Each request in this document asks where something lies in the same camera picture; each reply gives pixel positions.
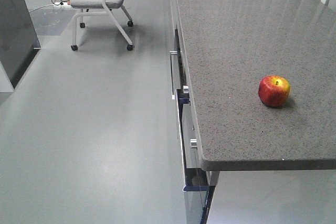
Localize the red yellow apple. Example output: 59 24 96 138
258 76 290 108

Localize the dark grey fridge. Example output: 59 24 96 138
1 0 40 93

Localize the grey speckled kitchen counter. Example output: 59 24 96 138
169 0 336 224

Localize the white power strip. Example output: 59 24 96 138
53 2 71 7

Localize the lower steel drawer handle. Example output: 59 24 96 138
182 85 206 209

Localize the steel drawer handle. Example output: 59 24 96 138
170 50 181 100
182 85 206 209

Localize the upper steel drawer handle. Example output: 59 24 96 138
170 50 181 100

